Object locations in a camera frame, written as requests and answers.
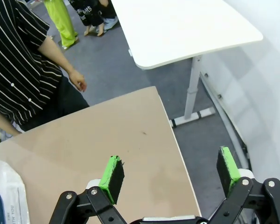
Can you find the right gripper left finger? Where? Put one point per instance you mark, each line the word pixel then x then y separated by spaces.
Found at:
pixel 112 179

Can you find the person's left forearm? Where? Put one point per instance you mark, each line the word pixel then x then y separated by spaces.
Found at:
pixel 58 58

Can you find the person in striped black shirt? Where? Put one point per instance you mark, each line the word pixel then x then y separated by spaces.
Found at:
pixel 14 58

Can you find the person's left hand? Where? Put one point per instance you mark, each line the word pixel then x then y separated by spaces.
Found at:
pixel 77 79

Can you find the bystander in white sneakers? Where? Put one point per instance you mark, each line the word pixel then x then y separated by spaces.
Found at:
pixel 109 22

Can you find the white table top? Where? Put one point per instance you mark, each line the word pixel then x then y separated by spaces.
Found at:
pixel 177 28

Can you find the bystander in black patterned trousers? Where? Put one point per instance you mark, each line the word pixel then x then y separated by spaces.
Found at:
pixel 88 11

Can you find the white table leg frame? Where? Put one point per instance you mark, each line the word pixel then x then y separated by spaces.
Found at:
pixel 193 81

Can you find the person's right forearm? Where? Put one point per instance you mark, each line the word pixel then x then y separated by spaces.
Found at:
pixel 2 121

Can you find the bystander in lime green trousers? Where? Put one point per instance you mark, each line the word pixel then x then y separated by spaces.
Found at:
pixel 63 23

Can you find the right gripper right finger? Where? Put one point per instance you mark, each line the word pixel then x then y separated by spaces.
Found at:
pixel 226 172

